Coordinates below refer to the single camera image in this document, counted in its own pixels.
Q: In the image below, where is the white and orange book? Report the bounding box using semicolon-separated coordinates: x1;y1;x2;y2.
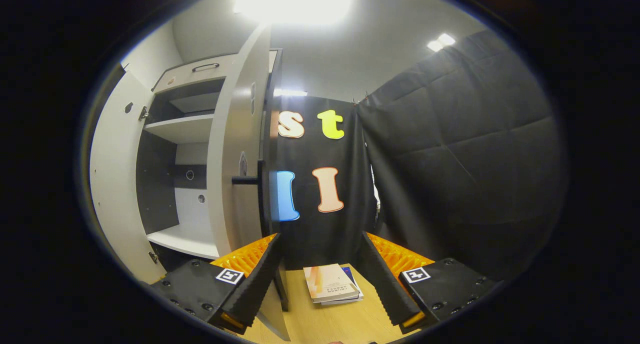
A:
303;263;361;304

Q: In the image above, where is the white cabinet door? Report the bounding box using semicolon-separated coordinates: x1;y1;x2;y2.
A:
89;70;168;285
206;23;292;342

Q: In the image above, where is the white cabinet drawer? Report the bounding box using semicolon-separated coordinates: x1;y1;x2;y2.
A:
151;48;279;94

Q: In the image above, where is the white cabinet shelf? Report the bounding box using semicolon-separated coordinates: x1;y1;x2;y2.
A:
146;224;221;260
144;114;216;145

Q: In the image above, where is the large ceiling light panel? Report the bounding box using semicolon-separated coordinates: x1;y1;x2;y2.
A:
232;0;358;26

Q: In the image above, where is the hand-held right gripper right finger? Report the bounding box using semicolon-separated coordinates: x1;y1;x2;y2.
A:
356;230;497;335

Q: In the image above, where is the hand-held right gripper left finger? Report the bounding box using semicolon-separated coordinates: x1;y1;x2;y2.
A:
150;232;282;335

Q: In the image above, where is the white and grey cabinet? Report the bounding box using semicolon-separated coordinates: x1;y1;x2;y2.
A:
135;48;289;313

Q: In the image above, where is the blue and white book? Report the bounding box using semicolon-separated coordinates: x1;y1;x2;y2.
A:
320;266;365;306

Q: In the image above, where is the black backdrop cloth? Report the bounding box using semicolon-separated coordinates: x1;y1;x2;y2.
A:
272;29;568;285

